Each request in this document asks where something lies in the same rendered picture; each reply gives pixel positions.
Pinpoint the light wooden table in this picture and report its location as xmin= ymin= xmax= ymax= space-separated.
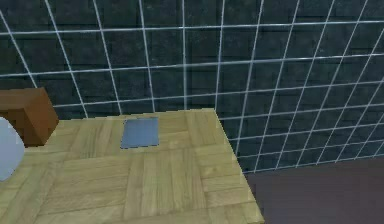
xmin=0 ymin=107 xmax=266 ymax=224

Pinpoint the flat blue-grey square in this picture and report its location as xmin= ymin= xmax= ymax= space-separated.
xmin=119 ymin=116 xmax=160 ymax=150

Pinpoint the pale grey round object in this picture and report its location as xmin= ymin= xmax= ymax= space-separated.
xmin=0 ymin=116 xmax=26 ymax=183

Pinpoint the brown wooden box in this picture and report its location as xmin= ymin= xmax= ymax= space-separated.
xmin=0 ymin=87 xmax=60 ymax=149

